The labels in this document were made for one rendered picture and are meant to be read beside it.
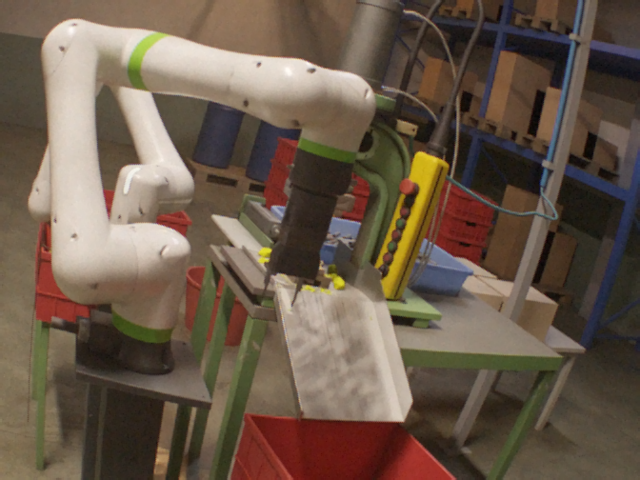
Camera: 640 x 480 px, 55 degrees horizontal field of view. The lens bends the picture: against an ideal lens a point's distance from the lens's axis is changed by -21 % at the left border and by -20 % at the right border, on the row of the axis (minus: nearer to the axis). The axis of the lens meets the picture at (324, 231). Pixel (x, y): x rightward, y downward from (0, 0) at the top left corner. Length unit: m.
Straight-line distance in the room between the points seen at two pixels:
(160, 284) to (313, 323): 0.58
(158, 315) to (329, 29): 9.52
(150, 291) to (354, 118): 0.43
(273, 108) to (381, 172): 0.86
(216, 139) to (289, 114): 7.71
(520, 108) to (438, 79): 1.62
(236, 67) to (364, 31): 0.71
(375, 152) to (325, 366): 0.52
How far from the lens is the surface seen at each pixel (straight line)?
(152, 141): 1.92
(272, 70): 1.05
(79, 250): 1.11
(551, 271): 7.99
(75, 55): 1.23
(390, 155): 1.87
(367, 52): 1.76
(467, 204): 5.65
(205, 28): 10.07
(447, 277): 2.29
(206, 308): 2.12
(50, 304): 2.08
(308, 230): 1.17
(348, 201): 1.77
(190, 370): 1.35
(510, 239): 7.52
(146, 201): 1.74
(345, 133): 1.14
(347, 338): 1.71
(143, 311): 1.23
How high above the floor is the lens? 1.48
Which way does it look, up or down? 11 degrees down
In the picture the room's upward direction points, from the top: 17 degrees clockwise
